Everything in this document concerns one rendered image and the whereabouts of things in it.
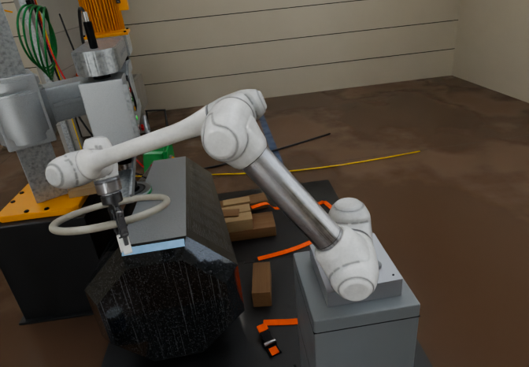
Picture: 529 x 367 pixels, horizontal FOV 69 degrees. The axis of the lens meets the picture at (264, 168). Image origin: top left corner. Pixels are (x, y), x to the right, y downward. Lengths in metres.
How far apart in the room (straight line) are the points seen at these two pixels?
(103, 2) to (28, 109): 0.80
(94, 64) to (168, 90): 5.09
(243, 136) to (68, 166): 0.58
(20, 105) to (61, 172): 1.27
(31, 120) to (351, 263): 1.97
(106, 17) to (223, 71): 4.47
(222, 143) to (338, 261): 0.52
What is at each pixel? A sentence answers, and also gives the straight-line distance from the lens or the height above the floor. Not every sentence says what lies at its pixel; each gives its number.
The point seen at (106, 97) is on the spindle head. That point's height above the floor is 1.44.
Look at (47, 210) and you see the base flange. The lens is 2.68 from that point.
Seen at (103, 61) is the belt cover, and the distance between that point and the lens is 2.13.
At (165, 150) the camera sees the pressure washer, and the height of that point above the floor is 0.51.
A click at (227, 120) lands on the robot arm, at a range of 1.02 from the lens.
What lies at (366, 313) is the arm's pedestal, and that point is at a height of 0.79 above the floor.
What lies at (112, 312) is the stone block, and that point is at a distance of 2.21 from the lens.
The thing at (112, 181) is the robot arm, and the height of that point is 1.30.
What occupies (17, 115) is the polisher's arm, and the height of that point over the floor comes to 1.36.
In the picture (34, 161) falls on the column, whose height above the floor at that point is 1.05.
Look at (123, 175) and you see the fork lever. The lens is 2.25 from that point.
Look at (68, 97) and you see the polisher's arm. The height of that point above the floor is 1.37.
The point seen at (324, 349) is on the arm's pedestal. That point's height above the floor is 0.65.
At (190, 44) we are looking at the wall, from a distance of 6.99.
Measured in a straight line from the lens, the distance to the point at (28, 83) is 2.58.
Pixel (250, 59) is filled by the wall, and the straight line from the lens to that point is 7.04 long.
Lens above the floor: 1.89
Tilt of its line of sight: 26 degrees down
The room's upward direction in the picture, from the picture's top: 6 degrees counter-clockwise
